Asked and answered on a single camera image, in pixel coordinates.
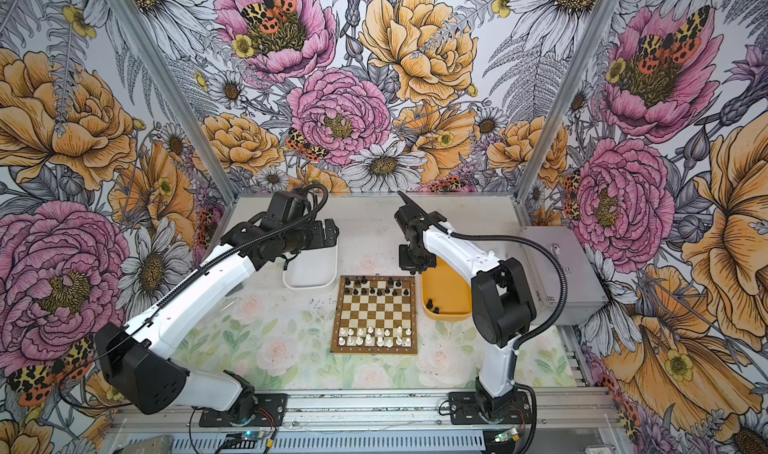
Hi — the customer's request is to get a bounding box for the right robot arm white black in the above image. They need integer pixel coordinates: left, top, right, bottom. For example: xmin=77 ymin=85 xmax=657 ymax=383
xmin=394 ymin=202 xmax=536 ymax=420

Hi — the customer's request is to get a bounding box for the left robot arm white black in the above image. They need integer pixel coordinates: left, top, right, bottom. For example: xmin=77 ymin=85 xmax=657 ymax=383
xmin=94 ymin=184 xmax=339 ymax=425

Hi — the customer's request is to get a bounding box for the wooden chess board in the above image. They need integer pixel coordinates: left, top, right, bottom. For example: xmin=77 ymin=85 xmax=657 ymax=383
xmin=330 ymin=275 xmax=418 ymax=355

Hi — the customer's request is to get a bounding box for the green circuit board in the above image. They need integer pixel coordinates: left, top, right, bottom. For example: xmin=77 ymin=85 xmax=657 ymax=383
xmin=242 ymin=430 xmax=273 ymax=441

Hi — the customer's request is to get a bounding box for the white plastic bin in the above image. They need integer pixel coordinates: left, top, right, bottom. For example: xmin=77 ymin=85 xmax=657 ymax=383
xmin=282 ymin=246 xmax=338 ymax=291

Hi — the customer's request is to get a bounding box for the yellow plastic bin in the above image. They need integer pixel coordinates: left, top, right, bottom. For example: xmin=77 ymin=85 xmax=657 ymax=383
xmin=421 ymin=258 xmax=472 ymax=322

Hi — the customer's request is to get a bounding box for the silver metal case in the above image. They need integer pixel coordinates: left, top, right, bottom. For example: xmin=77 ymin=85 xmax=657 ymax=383
xmin=520 ymin=226 xmax=607 ymax=326

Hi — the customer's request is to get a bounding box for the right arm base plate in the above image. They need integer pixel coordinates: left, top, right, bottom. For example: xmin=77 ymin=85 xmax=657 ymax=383
xmin=447 ymin=389 xmax=535 ymax=426

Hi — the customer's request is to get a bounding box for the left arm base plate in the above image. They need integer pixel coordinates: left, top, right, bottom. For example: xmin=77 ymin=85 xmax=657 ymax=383
xmin=198 ymin=393 xmax=289 ymax=428

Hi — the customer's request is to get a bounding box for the aluminium frame rail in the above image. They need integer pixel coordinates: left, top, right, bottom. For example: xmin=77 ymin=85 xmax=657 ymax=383
xmin=108 ymin=387 xmax=620 ymax=434

